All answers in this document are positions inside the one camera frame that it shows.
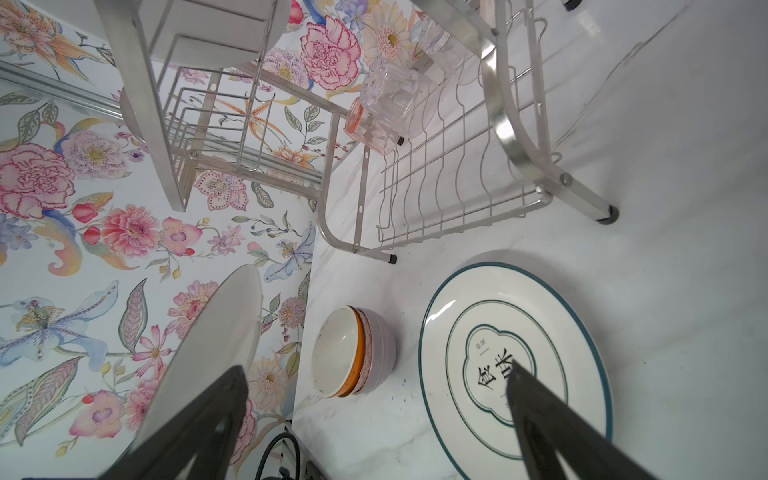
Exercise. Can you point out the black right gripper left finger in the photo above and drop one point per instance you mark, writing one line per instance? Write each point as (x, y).
(198, 442)

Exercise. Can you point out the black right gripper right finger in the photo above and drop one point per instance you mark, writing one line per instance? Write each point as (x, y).
(550, 433)

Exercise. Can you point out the white plain plate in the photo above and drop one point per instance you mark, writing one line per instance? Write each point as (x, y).
(481, 321)

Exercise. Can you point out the orange bowl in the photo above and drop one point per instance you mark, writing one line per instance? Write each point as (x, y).
(338, 354)

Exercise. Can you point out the lavender bowl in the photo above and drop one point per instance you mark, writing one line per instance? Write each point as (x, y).
(384, 350)

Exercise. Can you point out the clear drinking glass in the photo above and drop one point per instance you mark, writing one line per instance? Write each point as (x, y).
(445, 50)
(404, 99)

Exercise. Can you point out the dark rimmed white plate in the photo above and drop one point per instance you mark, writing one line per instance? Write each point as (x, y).
(225, 333)

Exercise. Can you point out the pink floral patterned bowl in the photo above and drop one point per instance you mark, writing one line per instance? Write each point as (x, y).
(367, 355)

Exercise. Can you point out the steel two-tier dish rack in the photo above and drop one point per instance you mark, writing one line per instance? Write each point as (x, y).
(477, 149)

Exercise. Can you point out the pink drinking glass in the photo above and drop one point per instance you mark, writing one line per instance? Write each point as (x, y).
(371, 130)

